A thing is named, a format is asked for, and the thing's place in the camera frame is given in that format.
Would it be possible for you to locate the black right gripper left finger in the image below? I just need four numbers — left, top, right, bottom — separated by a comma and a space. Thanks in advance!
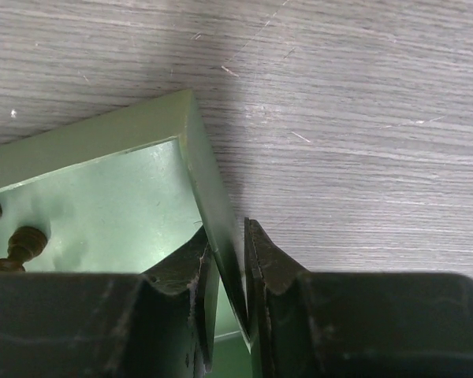
0, 229, 219, 377

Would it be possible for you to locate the green piece tray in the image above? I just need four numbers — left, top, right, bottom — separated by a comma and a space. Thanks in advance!
0, 91, 251, 377

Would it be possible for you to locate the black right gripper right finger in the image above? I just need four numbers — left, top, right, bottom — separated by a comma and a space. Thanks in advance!
244, 219, 473, 377

